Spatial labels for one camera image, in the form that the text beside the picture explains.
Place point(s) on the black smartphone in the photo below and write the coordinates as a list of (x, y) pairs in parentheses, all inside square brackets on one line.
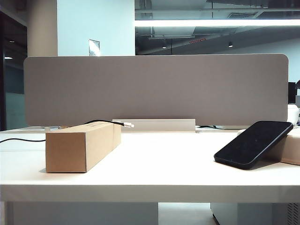
[(253, 145)]

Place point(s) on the grey fabric desk divider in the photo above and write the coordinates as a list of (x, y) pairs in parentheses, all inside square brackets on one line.
[(154, 89)]

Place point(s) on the long brown cardboard box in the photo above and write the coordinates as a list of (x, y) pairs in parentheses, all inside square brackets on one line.
[(70, 152)]

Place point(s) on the black ceiling spotlight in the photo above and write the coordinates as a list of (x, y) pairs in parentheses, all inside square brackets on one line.
[(230, 44)]

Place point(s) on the white table underframe panel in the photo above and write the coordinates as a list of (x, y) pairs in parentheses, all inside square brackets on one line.
[(82, 213)]

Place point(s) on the white rounded appliance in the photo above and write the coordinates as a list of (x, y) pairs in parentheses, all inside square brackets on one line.
[(293, 113)]

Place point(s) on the dark computer monitor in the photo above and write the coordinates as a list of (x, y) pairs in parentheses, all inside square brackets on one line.
[(292, 92)]

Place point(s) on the beige pulp tray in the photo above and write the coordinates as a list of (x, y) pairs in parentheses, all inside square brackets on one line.
[(291, 150)]

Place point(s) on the silver framed wall sign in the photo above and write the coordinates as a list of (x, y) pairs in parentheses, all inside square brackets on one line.
[(94, 48)]

